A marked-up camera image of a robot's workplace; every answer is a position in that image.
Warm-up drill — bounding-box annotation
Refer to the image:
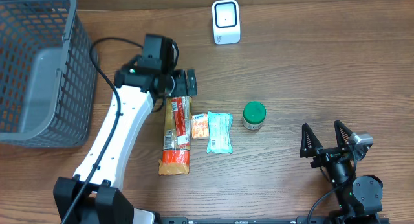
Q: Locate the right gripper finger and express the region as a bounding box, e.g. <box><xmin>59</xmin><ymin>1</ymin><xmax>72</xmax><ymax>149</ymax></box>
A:
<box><xmin>334</xmin><ymin>120</ymin><xmax>353</xmax><ymax>148</ymax></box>
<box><xmin>300</xmin><ymin>123</ymin><xmax>323</xmax><ymax>158</ymax></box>

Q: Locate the small orange tissue pack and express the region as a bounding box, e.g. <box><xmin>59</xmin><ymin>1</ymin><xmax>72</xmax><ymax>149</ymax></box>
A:
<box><xmin>191</xmin><ymin>113</ymin><xmax>210</xmax><ymax>139</ymax></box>

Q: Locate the teal wet wipes pack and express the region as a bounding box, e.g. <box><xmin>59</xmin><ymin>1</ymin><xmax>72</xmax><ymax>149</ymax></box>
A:
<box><xmin>206</xmin><ymin>112</ymin><xmax>233</xmax><ymax>153</ymax></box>

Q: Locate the green lid jar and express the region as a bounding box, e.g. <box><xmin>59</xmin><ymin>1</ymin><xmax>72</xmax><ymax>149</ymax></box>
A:
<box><xmin>242</xmin><ymin>101</ymin><xmax>267</xmax><ymax>130</ymax></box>

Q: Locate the red cracker sleeve package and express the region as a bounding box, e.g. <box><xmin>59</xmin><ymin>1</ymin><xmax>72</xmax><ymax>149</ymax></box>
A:
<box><xmin>158</xmin><ymin>96</ymin><xmax>192</xmax><ymax>175</ymax></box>

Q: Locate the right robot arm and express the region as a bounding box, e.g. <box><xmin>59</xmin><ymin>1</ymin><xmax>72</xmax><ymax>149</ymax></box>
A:
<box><xmin>300</xmin><ymin>120</ymin><xmax>389</xmax><ymax>223</ymax></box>

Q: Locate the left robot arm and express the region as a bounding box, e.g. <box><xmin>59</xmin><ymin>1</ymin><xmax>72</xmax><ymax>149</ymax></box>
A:
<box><xmin>53</xmin><ymin>34</ymin><xmax>197</xmax><ymax>224</ymax></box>

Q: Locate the white barcode scanner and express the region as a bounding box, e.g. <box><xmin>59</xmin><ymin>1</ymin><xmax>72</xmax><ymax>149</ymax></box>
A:
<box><xmin>212</xmin><ymin>0</ymin><xmax>241</xmax><ymax>45</ymax></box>

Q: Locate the grey plastic mesh basket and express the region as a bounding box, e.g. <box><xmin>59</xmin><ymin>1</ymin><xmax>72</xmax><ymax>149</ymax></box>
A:
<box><xmin>1</xmin><ymin>0</ymin><xmax>97</xmax><ymax>148</ymax></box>

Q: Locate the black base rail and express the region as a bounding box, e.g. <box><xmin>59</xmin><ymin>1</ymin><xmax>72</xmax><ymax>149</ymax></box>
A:
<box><xmin>135</xmin><ymin>216</ymin><xmax>391</xmax><ymax>224</ymax></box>

